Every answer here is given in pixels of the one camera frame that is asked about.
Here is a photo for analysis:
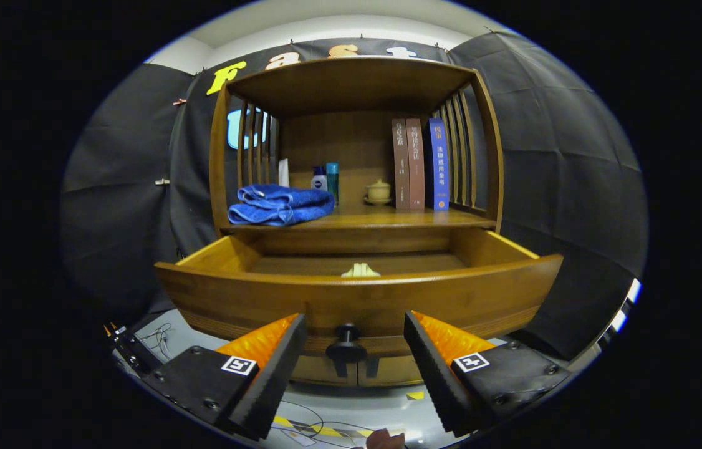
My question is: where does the wooden cabinet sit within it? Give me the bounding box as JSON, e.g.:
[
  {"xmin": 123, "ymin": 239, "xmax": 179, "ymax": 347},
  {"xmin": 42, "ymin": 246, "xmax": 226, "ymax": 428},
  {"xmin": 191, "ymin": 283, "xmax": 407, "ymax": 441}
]
[{"xmin": 209, "ymin": 56, "xmax": 505, "ymax": 387}]

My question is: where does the blue book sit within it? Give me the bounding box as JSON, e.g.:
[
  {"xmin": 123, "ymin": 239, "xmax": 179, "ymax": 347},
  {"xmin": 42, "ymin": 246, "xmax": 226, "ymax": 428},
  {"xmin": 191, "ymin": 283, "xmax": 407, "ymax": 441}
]
[{"xmin": 424, "ymin": 118, "xmax": 450, "ymax": 211}]

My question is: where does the yellow black floor tape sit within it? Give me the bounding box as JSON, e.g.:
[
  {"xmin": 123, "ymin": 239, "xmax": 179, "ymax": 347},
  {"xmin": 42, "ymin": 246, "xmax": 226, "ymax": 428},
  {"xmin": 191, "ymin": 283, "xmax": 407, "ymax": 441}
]
[{"xmin": 273, "ymin": 416, "xmax": 377, "ymax": 438}]

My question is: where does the reddish brown book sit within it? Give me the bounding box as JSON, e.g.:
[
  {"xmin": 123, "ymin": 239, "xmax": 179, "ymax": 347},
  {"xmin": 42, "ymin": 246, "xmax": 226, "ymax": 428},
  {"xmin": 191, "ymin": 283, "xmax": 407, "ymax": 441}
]
[{"xmin": 406, "ymin": 118, "xmax": 426, "ymax": 210}]

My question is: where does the wooden countertop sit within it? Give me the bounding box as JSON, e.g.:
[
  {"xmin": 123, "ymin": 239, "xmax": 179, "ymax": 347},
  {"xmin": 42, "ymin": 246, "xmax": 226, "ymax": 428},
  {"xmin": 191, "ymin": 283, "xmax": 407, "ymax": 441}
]
[{"xmin": 221, "ymin": 206, "xmax": 496, "ymax": 233}]

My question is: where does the black drawer knob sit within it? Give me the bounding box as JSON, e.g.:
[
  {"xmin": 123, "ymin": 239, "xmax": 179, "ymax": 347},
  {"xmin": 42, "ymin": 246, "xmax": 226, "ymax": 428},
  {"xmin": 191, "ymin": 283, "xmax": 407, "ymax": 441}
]
[{"xmin": 325, "ymin": 323, "xmax": 368, "ymax": 362}]

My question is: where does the thin white cable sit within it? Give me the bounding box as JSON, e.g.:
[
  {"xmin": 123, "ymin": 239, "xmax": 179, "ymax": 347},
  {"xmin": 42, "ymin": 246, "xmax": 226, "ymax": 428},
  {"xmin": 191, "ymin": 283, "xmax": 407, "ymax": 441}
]
[{"xmin": 139, "ymin": 323, "xmax": 174, "ymax": 359}]

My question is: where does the teal bottle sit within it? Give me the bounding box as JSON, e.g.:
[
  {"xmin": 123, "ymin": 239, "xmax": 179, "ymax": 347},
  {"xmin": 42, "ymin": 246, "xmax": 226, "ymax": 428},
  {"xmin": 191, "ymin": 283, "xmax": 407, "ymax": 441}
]
[{"xmin": 325, "ymin": 162, "xmax": 340, "ymax": 206}]

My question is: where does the wooden drawer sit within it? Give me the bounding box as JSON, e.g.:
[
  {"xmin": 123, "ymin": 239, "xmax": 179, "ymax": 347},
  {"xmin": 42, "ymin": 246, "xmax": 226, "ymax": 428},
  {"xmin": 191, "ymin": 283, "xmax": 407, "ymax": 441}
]
[{"xmin": 155, "ymin": 228, "xmax": 564, "ymax": 359}]

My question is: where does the wooden cabinet door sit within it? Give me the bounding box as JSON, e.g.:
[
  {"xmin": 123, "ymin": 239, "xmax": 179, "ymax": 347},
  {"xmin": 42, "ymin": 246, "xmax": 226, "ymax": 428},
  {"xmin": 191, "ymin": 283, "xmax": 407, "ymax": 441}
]
[
  {"xmin": 292, "ymin": 355, "xmax": 358, "ymax": 386},
  {"xmin": 357, "ymin": 355, "xmax": 425, "ymax": 386}
]

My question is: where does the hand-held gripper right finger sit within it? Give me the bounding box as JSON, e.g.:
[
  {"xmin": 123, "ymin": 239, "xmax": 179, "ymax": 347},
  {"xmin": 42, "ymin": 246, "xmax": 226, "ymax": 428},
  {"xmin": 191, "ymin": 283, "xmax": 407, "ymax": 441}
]
[{"xmin": 404, "ymin": 311, "xmax": 570, "ymax": 437}]

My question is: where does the beige lidded tea cup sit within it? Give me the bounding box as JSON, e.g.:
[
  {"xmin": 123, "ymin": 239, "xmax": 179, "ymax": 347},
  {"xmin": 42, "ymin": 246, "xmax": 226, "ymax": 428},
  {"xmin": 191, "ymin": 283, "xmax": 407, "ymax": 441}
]
[{"xmin": 363, "ymin": 179, "xmax": 393, "ymax": 206}]

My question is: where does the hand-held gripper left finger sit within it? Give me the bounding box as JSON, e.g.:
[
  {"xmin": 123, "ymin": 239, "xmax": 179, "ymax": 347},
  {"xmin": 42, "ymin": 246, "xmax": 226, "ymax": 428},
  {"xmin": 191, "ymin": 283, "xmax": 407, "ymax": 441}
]
[{"xmin": 147, "ymin": 313, "xmax": 308, "ymax": 441}]

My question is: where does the blue folded towel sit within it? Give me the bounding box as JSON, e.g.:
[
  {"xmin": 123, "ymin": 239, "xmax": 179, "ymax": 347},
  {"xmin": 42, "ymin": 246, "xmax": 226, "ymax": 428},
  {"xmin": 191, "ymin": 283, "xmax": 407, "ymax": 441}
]
[{"xmin": 228, "ymin": 183, "xmax": 335, "ymax": 227}]

